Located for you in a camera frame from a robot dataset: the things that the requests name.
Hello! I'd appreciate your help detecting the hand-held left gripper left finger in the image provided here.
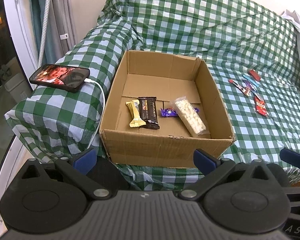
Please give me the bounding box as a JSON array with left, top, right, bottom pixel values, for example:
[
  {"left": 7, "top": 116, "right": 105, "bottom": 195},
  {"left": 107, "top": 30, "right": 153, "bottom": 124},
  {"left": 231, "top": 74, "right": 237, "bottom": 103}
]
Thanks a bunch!
[{"left": 21, "top": 147, "right": 118, "bottom": 202}]

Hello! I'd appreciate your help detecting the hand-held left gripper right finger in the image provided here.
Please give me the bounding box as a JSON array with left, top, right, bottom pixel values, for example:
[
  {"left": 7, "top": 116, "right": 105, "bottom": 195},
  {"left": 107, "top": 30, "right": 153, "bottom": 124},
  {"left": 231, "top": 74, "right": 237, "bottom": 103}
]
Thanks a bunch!
[{"left": 177, "top": 149, "right": 270, "bottom": 202}]

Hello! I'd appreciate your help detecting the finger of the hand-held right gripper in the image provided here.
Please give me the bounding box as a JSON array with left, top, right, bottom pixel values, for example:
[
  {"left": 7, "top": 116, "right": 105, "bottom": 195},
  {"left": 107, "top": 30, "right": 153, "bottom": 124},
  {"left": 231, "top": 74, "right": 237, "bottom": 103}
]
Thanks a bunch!
[
  {"left": 280, "top": 148, "right": 300, "bottom": 170},
  {"left": 265, "top": 163, "right": 290, "bottom": 188}
]

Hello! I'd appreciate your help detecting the cardboard box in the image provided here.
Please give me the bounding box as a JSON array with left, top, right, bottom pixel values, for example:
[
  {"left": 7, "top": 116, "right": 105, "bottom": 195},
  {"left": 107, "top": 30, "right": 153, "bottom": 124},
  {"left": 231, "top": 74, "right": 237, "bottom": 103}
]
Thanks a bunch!
[{"left": 99, "top": 50, "right": 236, "bottom": 168}]

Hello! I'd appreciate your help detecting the clear puffed rice bar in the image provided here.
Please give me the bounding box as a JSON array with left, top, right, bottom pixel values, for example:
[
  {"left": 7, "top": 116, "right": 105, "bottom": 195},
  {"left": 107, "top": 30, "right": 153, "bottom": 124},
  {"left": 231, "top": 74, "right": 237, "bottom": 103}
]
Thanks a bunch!
[{"left": 174, "top": 96, "right": 207, "bottom": 138}]

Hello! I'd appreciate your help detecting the red orange snack packet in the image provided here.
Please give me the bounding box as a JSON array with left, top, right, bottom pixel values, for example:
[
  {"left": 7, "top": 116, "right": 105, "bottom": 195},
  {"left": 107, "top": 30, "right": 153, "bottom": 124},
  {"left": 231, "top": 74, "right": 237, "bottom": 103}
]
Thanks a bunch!
[{"left": 254, "top": 95, "right": 269, "bottom": 118}]

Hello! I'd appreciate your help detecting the small purple candy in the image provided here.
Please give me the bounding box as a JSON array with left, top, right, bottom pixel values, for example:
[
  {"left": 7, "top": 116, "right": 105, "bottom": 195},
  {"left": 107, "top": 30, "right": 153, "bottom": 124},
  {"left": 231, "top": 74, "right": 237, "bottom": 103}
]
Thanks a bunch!
[{"left": 160, "top": 107, "right": 200, "bottom": 118}]

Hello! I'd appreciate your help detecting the pale yellow snack bar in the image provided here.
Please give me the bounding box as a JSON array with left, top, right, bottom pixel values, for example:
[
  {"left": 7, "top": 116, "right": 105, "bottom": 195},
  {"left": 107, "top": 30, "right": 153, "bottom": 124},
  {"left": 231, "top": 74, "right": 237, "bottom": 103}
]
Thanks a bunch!
[{"left": 126, "top": 100, "right": 146, "bottom": 128}]

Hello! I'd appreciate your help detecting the dark brown chocolate bar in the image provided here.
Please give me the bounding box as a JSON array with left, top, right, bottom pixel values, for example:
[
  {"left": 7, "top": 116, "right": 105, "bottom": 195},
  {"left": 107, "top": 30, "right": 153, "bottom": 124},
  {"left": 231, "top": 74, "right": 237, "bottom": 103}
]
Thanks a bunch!
[{"left": 138, "top": 96, "right": 160, "bottom": 130}]

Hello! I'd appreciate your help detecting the purple and white packet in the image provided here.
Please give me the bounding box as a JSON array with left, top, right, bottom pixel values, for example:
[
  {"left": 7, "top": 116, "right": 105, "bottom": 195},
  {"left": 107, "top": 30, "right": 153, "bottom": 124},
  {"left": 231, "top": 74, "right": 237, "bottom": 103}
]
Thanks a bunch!
[{"left": 242, "top": 80, "right": 262, "bottom": 100}]

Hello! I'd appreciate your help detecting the long thin red bar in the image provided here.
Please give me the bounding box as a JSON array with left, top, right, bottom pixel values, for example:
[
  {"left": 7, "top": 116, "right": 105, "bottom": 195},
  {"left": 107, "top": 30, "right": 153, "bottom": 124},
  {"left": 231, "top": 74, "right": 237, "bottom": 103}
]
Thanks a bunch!
[{"left": 229, "top": 79, "right": 250, "bottom": 97}]

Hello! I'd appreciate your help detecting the light blue strip packet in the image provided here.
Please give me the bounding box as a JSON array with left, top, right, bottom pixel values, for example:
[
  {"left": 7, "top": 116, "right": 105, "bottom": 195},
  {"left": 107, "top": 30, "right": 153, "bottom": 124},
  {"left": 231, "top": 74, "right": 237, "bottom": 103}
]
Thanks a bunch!
[{"left": 242, "top": 74, "right": 258, "bottom": 87}]

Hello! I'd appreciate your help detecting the small red snack packet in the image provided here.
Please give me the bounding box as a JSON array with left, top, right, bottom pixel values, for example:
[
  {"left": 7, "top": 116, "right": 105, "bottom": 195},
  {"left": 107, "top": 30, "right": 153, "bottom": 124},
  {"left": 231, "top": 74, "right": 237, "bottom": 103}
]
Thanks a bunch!
[{"left": 248, "top": 69, "right": 261, "bottom": 82}]

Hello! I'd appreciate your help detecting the black smartphone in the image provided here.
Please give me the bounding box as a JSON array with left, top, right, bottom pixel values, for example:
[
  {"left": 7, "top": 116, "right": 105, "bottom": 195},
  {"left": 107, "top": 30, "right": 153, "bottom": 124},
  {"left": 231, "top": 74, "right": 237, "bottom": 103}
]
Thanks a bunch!
[{"left": 29, "top": 64, "right": 91, "bottom": 93}]

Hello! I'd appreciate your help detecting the white bin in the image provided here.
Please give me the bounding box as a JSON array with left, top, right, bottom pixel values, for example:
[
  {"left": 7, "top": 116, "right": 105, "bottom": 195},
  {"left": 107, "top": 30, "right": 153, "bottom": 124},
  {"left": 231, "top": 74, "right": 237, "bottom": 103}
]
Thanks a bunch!
[{"left": 4, "top": 76, "right": 32, "bottom": 100}]

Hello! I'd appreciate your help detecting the green checkered bed cover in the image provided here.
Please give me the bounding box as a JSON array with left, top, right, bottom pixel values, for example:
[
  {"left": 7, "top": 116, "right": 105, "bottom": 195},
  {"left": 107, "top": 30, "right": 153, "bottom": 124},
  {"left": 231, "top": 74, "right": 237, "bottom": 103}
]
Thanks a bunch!
[{"left": 4, "top": 0, "right": 300, "bottom": 190}]

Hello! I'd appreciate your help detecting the grey curtain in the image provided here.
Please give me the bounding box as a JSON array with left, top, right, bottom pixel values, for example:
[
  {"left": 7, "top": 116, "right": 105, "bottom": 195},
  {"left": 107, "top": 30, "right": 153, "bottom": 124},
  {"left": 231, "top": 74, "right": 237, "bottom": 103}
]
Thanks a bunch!
[{"left": 50, "top": 0, "right": 78, "bottom": 53}]

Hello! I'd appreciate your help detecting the teal curtain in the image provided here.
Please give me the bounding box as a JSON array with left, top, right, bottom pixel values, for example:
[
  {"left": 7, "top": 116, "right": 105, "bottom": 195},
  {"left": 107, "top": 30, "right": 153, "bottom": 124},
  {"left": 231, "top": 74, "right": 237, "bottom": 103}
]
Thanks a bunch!
[{"left": 27, "top": 0, "right": 54, "bottom": 63}]

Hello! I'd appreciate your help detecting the white charging cable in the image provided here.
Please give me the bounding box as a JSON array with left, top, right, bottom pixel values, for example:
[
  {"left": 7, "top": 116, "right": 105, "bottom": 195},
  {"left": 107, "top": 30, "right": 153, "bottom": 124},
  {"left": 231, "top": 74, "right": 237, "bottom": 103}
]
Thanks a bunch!
[{"left": 86, "top": 79, "right": 106, "bottom": 153}]

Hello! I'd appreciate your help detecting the white braided hose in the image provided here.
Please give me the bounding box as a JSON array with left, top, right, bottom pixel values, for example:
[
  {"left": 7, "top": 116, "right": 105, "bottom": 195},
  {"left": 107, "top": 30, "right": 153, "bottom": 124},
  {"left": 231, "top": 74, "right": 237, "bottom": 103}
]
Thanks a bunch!
[{"left": 37, "top": 0, "right": 52, "bottom": 68}]

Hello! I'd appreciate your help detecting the white door frame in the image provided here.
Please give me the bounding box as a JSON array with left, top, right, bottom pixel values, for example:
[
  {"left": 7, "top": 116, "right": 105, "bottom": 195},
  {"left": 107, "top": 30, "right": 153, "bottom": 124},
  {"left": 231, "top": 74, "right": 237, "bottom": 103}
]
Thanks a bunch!
[{"left": 2, "top": 0, "right": 39, "bottom": 70}]

